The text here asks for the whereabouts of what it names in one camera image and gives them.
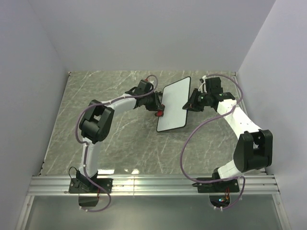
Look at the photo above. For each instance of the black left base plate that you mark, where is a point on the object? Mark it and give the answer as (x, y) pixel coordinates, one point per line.
(78, 187)

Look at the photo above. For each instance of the aluminium mounting rail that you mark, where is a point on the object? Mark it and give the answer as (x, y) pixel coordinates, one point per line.
(148, 185)

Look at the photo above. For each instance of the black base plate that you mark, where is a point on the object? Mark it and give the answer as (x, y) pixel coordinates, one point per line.
(217, 187)
(78, 187)

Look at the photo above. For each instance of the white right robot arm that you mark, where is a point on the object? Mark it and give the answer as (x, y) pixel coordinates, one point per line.
(254, 145)

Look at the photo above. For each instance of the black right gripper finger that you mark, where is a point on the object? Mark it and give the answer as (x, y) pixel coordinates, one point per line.
(194, 97)
(193, 106)

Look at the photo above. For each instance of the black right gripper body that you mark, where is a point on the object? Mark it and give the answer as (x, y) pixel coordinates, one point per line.
(201, 101)

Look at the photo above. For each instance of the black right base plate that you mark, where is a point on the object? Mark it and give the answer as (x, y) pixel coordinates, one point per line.
(217, 187)

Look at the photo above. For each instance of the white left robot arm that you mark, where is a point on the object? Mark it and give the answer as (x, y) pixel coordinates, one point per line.
(96, 120)

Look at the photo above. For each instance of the white whiteboard black frame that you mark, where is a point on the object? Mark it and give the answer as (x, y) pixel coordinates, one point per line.
(175, 96)

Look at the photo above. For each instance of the red black whiteboard eraser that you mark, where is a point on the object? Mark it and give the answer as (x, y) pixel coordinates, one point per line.
(160, 111)

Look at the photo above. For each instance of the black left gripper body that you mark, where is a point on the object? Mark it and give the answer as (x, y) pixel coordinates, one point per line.
(151, 101)

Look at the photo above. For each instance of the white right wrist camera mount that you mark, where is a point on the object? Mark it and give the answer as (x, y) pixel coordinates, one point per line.
(202, 80)

